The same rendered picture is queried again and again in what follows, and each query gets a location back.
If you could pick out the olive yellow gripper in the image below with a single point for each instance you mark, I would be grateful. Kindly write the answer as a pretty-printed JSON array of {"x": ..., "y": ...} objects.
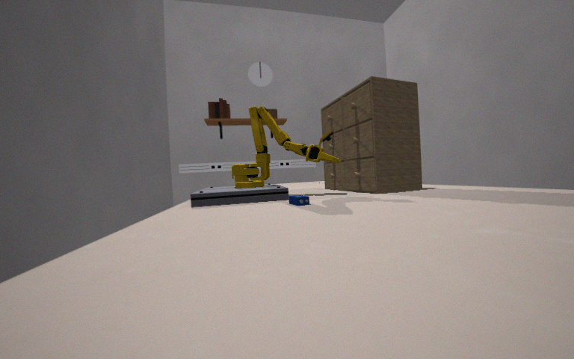
[{"x": 316, "y": 154}]

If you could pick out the brown wooden chest of drawers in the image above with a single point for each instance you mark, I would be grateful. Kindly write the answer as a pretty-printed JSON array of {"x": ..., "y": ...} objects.
[{"x": 396, "y": 135}]

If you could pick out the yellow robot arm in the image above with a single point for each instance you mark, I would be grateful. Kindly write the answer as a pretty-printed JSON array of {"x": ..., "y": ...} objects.
[{"x": 244, "y": 172}]

